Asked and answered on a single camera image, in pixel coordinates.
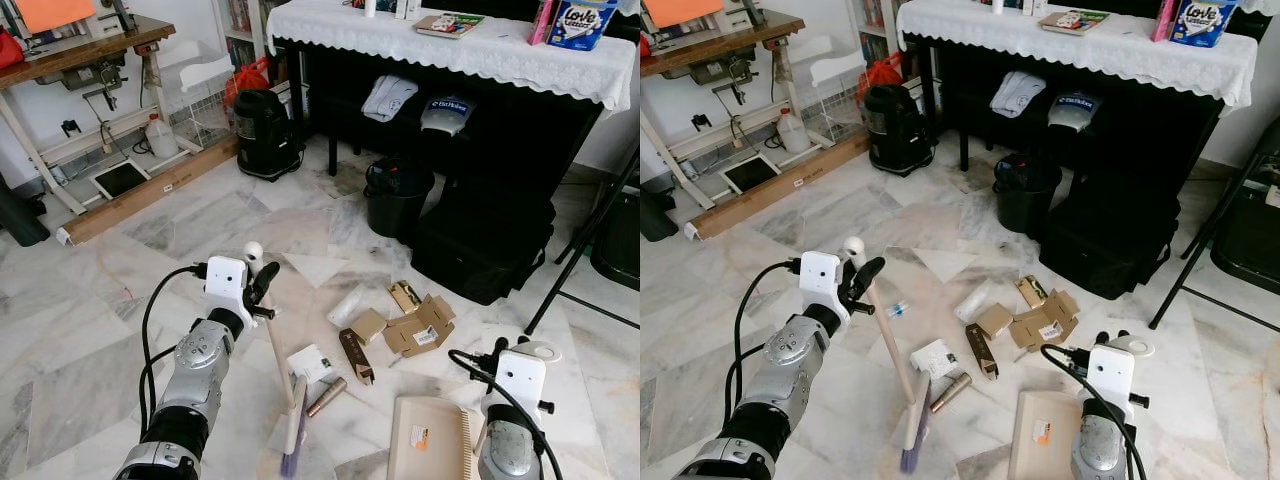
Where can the colourful picture book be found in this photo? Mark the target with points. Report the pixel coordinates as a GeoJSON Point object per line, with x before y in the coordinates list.
{"type": "Point", "coordinates": [448, 25]}
{"type": "Point", "coordinates": [1073, 21]}

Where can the small white box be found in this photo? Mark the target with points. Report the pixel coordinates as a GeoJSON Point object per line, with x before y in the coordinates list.
{"type": "Point", "coordinates": [312, 364]}
{"type": "Point", "coordinates": [935, 359]}

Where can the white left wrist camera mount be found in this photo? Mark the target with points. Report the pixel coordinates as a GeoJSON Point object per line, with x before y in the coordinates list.
{"type": "Point", "coordinates": [820, 280]}
{"type": "Point", "coordinates": [225, 285]}

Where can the grey folded garment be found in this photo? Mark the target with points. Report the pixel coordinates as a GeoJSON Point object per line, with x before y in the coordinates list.
{"type": "Point", "coordinates": [1017, 94]}
{"type": "Point", "coordinates": [388, 98]}

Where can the long cardboard box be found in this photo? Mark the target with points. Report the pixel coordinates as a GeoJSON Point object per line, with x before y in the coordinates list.
{"type": "Point", "coordinates": [150, 190]}
{"type": "Point", "coordinates": [780, 185]}

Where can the pink packet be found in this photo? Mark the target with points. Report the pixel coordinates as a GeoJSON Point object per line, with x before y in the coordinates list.
{"type": "Point", "coordinates": [1164, 22]}
{"type": "Point", "coordinates": [541, 25]}

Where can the white bookshelf with books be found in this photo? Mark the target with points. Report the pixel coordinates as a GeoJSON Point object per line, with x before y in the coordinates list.
{"type": "Point", "coordinates": [240, 20]}
{"type": "Point", "coordinates": [872, 15]}

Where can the small blue white scrap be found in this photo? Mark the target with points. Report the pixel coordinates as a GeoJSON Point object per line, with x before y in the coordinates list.
{"type": "Point", "coordinates": [898, 309]}

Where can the white bag blue print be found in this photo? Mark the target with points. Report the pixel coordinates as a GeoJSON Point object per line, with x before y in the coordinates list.
{"type": "Point", "coordinates": [447, 118]}
{"type": "Point", "coordinates": [1074, 112]}

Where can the black vacuum cleaner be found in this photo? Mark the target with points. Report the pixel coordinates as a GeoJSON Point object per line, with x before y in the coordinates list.
{"type": "Point", "coordinates": [893, 130]}
{"type": "Point", "coordinates": [262, 135]}

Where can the dark brown slim box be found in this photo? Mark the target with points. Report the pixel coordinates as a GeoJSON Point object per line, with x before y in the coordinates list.
{"type": "Point", "coordinates": [356, 357]}
{"type": "Point", "coordinates": [981, 352]}

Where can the large black fabric bag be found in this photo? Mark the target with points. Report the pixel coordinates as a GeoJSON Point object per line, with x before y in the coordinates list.
{"type": "Point", "coordinates": [480, 245]}
{"type": "Point", "coordinates": [1105, 240]}

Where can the black plastic bucket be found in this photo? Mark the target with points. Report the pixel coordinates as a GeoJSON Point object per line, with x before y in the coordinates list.
{"type": "Point", "coordinates": [398, 210]}
{"type": "Point", "coordinates": [1025, 205]}

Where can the orange sheet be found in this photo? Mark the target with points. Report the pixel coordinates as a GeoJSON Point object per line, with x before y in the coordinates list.
{"type": "Point", "coordinates": [683, 12]}
{"type": "Point", "coordinates": [55, 15]}

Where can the open flattened cardboard box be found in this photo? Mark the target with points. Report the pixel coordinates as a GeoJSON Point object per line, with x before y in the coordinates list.
{"type": "Point", "coordinates": [1045, 322]}
{"type": "Point", "coordinates": [420, 330]}

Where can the wooden sewing table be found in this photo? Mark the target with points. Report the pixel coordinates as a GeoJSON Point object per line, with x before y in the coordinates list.
{"type": "Point", "coordinates": [710, 45]}
{"type": "Point", "coordinates": [80, 50]}

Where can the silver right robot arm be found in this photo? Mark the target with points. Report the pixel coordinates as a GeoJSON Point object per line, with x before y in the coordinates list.
{"type": "Point", "coordinates": [1100, 450]}
{"type": "Point", "coordinates": [510, 450]}

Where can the dark rolled object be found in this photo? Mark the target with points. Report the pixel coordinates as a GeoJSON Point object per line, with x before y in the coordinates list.
{"type": "Point", "coordinates": [20, 215]}
{"type": "Point", "coordinates": [655, 215]}

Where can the clear plastic wrapper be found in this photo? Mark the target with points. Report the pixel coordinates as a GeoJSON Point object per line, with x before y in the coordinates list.
{"type": "Point", "coordinates": [973, 300]}
{"type": "Point", "coordinates": [348, 306]}

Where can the white plastic jug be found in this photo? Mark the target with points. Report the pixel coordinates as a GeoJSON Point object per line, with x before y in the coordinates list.
{"type": "Point", "coordinates": [162, 138]}
{"type": "Point", "coordinates": [792, 133]}

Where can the brown printed carton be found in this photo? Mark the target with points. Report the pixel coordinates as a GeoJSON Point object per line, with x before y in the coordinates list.
{"type": "Point", "coordinates": [1031, 291]}
{"type": "Point", "coordinates": [404, 297]}

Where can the white lace tablecloth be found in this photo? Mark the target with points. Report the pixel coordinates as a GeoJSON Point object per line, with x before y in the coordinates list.
{"type": "Point", "coordinates": [1100, 55]}
{"type": "Point", "coordinates": [500, 55]}

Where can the black bin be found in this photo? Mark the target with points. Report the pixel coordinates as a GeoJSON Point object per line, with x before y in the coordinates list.
{"type": "Point", "coordinates": [618, 240]}
{"type": "Point", "coordinates": [1250, 240]}

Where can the small plain cardboard box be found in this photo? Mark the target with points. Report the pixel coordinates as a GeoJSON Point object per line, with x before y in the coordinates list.
{"type": "Point", "coordinates": [368, 326]}
{"type": "Point", "coordinates": [994, 321]}

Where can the bronze metal cylinder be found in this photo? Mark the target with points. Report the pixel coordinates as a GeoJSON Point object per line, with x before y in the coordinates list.
{"type": "Point", "coordinates": [950, 393]}
{"type": "Point", "coordinates": [326, 397]}

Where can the blue Love tissue pack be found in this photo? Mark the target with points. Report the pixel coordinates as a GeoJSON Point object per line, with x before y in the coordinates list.
{"type": "Point", "coordinates": [580, 25]}
{"type": "Point", "coordinates": [1203, 22]}

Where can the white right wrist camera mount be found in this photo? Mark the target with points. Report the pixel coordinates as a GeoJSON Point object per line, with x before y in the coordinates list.
{"type": "Point", "coordinates": [1112, 380]}
{"type": "Point", "coordinates": [522, 385]}

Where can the red plastic bag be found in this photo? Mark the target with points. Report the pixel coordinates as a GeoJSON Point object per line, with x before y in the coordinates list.
{"type": "Point", "coordinates": [248, 80]}
{"type": "Point", "coordinates": [882, 72]}

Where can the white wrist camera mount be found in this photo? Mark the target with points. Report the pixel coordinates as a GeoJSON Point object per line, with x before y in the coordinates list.
{"type": "Point", "coordinates": [820, 280]}
{"type": "Point", "coordinates": [1112, 380]}
{"type": "Point", "coordinates": [225, 285]}
{"type": "Point", "coordinates": [522, 385]}

